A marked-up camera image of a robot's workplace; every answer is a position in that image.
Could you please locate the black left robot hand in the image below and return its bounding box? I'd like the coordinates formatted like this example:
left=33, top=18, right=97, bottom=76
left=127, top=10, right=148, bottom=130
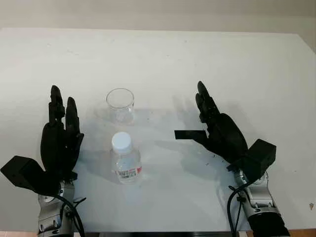
left=40, top=85, right=85, bottom=182

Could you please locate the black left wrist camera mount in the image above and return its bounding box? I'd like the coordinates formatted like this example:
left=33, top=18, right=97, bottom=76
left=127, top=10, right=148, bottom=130
left=0, top=156, right=62, bottom=196

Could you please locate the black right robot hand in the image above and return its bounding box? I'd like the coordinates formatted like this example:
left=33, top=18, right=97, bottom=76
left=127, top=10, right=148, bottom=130
left=195, top=80, right=249, bottom=165

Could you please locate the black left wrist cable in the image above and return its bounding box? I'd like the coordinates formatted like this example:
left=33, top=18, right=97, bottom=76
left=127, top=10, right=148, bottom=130
left=49, top=195, right=86, bottom=234

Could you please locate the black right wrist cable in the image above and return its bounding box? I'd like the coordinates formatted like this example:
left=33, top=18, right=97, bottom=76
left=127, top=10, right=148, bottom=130
left=227, top=185, right=247, bottom=234

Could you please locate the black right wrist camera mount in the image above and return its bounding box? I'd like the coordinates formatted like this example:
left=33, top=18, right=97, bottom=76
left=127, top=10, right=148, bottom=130
left=226, top=138, right=277, bottom=183

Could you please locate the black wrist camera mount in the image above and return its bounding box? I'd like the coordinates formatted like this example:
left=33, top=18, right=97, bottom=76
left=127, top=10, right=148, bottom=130
left=226, top=138, right=277, bottom=183
left=0, top=156, right=62, bottom=196

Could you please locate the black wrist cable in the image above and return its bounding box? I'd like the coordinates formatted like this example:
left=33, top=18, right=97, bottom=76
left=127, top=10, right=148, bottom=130
left=227, top=185, right=247, bottom=234
left=49, top=195, right=86, bottom=234

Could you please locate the clear plastic water bottle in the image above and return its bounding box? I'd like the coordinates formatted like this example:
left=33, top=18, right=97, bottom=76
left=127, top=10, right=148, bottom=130
left=110, top=132, right=143, bottom=185

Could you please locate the clear glass cup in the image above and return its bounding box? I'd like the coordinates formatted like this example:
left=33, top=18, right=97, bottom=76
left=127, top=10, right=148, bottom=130
left=106, top=88, right=135, bottom=125

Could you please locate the black tape strip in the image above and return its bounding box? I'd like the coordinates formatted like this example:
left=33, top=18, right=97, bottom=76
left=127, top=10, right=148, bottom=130
left=174, top=130, right=209, bottom=140

